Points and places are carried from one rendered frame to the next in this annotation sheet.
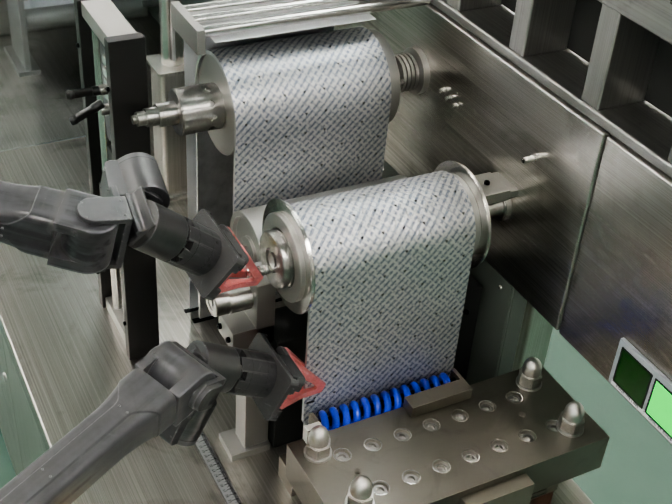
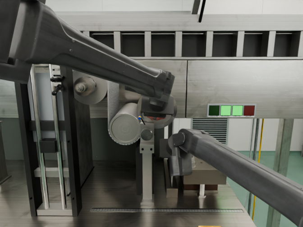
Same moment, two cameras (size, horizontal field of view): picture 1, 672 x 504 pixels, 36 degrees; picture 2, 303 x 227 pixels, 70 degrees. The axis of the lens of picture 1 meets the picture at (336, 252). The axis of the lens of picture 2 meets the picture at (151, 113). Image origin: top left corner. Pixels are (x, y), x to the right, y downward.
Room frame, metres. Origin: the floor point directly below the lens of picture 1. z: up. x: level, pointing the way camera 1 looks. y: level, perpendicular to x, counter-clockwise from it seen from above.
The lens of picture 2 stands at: (0.68, 0.74, 1.39)
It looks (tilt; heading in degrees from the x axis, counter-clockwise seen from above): 11 degrees down; 300
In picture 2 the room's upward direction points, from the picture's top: straight up
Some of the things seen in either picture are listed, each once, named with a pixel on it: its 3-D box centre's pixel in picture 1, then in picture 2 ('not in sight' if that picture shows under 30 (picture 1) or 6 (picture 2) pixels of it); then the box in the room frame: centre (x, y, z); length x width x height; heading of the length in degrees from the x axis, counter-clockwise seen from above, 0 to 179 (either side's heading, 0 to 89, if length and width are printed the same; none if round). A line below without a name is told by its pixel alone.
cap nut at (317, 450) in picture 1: (318, 440); (190, 160); (0.94, 0.00, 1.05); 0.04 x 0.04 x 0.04
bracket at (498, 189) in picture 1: (490, 186); not in sight; (1.20, -0.20, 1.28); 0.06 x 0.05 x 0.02; 120
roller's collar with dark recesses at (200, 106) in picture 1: (196, 108); (85, 86); (1.26, 0.20, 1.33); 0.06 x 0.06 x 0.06; 30
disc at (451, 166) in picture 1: (458, 214); not in sight; (1.18, -0.16, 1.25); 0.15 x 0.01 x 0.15; 30
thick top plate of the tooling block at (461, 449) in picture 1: (448, 456); (195, 156); (0.98, -0.17, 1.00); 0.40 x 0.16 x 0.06; 120
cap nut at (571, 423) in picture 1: (573, 415); not in sight; (1.02, -0.33, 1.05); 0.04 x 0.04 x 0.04
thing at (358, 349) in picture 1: (385, 346); (170, 135); (1.06, -0.07, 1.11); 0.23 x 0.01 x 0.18; 120
